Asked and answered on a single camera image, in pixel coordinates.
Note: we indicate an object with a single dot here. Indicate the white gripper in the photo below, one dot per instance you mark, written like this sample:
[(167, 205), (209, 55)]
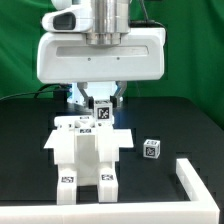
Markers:
[(67, 58)]

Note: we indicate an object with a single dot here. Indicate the white tagged cube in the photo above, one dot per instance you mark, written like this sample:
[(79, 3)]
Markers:
[(103, 111), (151, 148)]

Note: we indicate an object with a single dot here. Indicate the white chair seat plate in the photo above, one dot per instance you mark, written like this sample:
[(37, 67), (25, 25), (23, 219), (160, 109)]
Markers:
[(84, 154)]

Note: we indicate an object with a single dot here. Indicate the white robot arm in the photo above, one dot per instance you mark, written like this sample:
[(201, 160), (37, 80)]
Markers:
[(111, 21)]

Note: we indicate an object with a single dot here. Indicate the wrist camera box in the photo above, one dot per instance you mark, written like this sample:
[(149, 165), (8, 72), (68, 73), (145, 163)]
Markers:
[(73, 19)]

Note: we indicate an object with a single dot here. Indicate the white frame wall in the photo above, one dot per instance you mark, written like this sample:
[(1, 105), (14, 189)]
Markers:
[(200, 209)]

